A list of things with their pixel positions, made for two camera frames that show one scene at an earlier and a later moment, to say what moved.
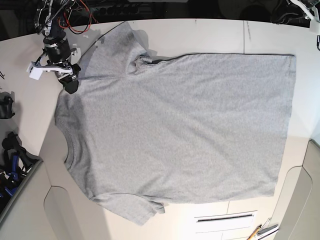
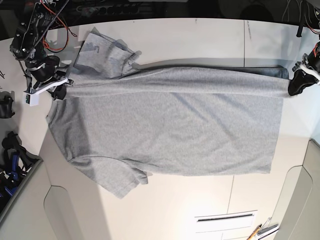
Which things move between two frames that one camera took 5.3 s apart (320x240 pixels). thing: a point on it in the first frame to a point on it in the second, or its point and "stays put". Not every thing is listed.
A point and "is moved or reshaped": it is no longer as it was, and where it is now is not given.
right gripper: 56,58 to 46,73
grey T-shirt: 140,134 is moved or reshaped
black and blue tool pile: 17,161 stays put
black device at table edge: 6,101 stays put
